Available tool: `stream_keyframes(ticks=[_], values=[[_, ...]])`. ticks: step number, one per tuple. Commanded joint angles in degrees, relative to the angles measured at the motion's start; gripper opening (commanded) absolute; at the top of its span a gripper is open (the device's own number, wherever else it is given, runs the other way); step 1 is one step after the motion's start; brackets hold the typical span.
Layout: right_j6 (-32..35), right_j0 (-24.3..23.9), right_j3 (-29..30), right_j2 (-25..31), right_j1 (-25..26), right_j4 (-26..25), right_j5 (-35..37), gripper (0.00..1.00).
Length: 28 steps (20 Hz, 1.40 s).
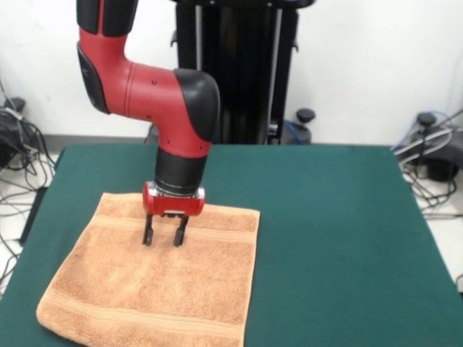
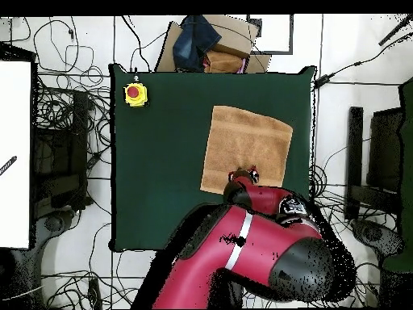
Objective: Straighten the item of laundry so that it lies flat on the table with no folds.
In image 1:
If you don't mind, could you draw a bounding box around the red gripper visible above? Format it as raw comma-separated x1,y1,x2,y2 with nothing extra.
141,181,208,248

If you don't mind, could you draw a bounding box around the tan terry towel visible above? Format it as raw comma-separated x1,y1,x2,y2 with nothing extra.
35,192,261,347

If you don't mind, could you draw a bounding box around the dark green table cloth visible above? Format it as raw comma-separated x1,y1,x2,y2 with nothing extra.
0,144,463,347

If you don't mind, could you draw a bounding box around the dark grey stand base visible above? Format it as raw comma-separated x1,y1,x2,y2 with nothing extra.
0,97,41,171
394,111,463,181

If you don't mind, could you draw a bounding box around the black cable bundle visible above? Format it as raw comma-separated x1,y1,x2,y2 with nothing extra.
0,119,55,290
397,162,463,220

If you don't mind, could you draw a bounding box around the short blue cable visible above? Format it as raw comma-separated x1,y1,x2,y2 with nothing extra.
283,121,301,144

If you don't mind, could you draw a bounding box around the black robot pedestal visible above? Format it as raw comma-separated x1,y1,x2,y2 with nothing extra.
144,0,315,145

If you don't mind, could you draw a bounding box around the long blue cable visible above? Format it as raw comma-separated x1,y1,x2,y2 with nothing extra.
391,110,456,153

